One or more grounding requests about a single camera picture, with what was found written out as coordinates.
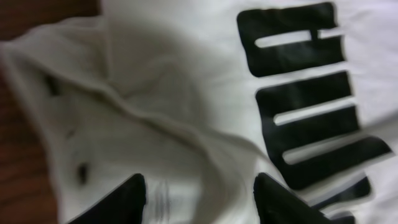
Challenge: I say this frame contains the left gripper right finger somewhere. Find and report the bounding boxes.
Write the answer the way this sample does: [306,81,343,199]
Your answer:
[253,173,355,224]

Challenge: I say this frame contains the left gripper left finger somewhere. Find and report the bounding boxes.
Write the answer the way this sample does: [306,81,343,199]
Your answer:
[69,174,146,224]

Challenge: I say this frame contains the white printed t-shirt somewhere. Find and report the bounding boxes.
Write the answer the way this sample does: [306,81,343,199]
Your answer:
[1,0,397,223]

